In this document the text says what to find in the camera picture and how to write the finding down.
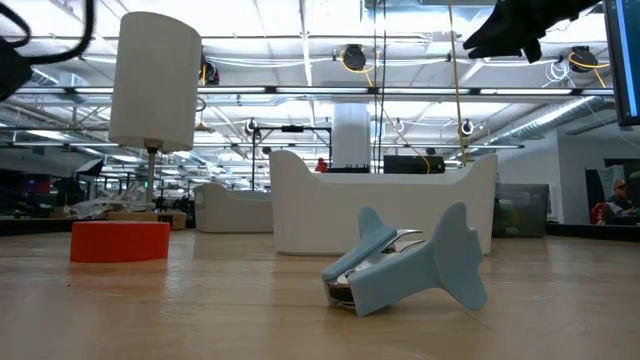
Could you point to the white plastic bin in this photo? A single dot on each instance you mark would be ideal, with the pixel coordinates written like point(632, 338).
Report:
point(320, 210)

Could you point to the black aluminium table frame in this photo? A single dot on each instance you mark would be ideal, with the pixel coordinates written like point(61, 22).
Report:
point(30, 227)

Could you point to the dark translucent plastic bin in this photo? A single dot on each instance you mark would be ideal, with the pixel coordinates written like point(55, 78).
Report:
point(525, 210)

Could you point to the light blue staple remover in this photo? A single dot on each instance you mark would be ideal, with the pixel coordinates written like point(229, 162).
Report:
point(400, 280)

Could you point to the black metal stand frame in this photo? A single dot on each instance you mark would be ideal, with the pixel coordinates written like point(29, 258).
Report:
point(292, 128)

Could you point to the red tape roll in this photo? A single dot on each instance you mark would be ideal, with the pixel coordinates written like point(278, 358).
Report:
point(120, 242)

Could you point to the computer monitor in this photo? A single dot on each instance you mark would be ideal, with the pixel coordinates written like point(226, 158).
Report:
point(625, 60)

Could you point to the small red background object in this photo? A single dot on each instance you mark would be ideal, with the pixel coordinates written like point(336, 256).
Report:
point(321, 165)

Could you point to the white building pillar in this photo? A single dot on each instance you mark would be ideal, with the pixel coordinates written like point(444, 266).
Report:
point(351, 135)

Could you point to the person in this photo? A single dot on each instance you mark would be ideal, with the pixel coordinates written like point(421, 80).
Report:
point(620, 205)

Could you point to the light grey plastic bin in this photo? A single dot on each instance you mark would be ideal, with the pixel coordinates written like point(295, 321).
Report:
point(230, 210)

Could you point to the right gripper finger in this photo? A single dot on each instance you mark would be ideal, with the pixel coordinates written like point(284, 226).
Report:
point(515, 45)
point(505, 22)

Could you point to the black equipment case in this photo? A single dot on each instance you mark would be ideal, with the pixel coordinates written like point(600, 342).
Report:
point(414, 164)

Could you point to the silver ventilation duct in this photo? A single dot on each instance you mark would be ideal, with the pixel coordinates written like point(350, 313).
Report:
point(560, 117)

